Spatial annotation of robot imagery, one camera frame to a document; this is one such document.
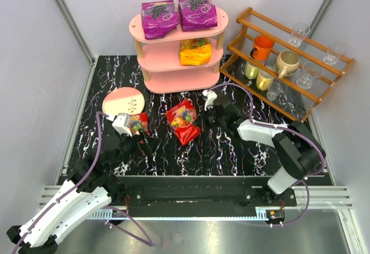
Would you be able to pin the small clear glass bottom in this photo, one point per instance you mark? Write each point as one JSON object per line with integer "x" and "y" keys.
{"x": 274, "y": 91}

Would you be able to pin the wooden cup rack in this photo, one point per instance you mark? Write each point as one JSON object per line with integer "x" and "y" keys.
{"x": 298, "y": 103}

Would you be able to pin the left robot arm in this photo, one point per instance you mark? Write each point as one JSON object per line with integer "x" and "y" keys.
{"x": 91, "y": 185}

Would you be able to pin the pink three-tier shelf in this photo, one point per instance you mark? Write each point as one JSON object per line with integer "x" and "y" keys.
{"x": 160, "y": 62}

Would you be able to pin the clear glass middle shelf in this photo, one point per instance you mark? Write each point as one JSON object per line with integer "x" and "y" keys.
{"x": 309, "y": 73}

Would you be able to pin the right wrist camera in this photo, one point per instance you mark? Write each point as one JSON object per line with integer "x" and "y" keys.
{"x": 209, "y": 96}

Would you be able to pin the purple candy bag front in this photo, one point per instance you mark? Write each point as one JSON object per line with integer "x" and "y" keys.
{"x": 197, "y": 14}

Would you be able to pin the orange mug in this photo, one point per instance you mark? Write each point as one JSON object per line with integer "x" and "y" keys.
{"x": 262, "y": 48}

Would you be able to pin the red candy bag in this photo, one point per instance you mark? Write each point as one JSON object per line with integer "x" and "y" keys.
{"x": 139, "y": 123}
{"x": 181, "y": 120}

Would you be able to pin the purple candy bag back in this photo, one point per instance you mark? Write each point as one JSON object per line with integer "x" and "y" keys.
{"x": 159, "y": 18}

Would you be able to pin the pink round plate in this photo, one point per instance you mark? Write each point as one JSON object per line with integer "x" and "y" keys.
{"x": 123, "y": 100}

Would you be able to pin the clear glass top right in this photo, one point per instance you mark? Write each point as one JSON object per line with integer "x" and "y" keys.
{"x": 335, "y": 51}

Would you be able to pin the cream yellow mug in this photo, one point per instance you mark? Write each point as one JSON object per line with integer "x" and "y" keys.
{"x": 264, "y": 80}

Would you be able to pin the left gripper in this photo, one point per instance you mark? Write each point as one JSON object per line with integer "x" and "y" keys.
{"x": 138, "y": 138}

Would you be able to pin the green-yellow mug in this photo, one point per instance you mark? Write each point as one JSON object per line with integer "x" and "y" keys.
{"x": 251, "y": 70}

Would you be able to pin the beige round mug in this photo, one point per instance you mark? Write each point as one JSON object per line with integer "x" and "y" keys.
{"x": 286, "y": 63}

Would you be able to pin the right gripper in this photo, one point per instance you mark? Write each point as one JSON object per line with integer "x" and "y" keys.
{"x": 215, "y": 114}

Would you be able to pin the purple candy bag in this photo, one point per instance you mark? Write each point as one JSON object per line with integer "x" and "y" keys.
{"x": 197, "y": 14}
{"x": 159, "y": 18}

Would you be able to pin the orange candy bag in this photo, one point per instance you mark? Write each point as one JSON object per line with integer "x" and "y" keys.
{"x": 195, "y": 52}

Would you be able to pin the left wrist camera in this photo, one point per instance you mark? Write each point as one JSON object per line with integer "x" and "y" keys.
{"x": 120, "y": 123}

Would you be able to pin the clear glass top left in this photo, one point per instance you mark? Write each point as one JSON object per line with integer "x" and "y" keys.
{"x": 298, "y": 34}

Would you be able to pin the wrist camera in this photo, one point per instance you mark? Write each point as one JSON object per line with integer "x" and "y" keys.
{"x": 120, "y": 123}
{"x": 209, "y": 96}

